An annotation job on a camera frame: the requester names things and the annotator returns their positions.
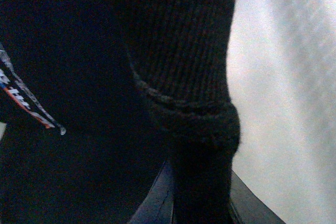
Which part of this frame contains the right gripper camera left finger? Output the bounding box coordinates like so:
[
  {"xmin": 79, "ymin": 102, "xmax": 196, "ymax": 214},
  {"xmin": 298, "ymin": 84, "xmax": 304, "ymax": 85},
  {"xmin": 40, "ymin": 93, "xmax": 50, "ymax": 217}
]
[{"xmin": 128, "ymin": 161, "xmax": 174, "ymax": 224}]

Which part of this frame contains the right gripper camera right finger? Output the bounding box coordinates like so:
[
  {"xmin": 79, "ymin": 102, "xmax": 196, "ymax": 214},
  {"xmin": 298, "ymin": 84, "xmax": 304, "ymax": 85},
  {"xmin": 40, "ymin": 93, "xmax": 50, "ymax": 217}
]
[{"xmin": 229, "ymin": 171, "xmax": 285, "ymax": 224}]

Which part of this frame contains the black sweatshirt with chest logo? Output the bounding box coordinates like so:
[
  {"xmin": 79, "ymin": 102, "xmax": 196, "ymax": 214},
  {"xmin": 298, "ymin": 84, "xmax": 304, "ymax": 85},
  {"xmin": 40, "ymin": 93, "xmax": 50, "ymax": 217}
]
[{"xmin": 1, "ymin": 0, "xmax": 240, "ymax": 223}]

